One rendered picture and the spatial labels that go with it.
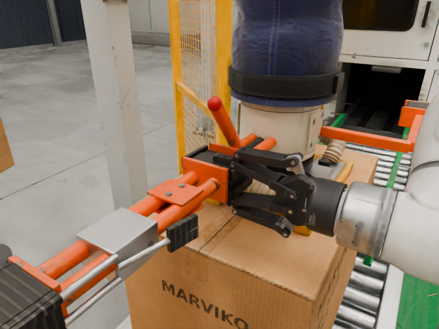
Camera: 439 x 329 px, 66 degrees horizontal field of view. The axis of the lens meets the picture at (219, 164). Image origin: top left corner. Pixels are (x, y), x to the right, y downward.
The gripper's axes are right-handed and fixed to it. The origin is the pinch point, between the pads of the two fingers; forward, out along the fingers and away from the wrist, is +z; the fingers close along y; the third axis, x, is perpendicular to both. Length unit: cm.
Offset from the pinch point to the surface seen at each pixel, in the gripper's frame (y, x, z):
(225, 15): -20, 73, 41
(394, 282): 60, 62, -33
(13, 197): 121, 73, 239
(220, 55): -6, 72, 42
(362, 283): 67, 63, -23
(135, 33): 87, 876, 868
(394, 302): 60, 53, -34
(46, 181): 121, 103, 239
